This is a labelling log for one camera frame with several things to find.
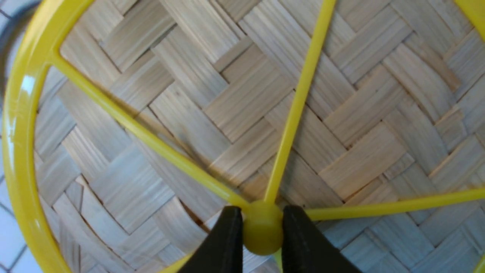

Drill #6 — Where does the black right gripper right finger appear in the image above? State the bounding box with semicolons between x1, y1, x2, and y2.
281;205;360;273

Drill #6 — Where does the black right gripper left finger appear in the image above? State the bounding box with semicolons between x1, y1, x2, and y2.
178;206;243;273

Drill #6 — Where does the woven bamboo steamer lid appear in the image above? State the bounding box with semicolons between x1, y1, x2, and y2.
2;0;484;273

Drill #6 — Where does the white checkered tablecloth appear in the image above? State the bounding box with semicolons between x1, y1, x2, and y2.
1;0;40;273

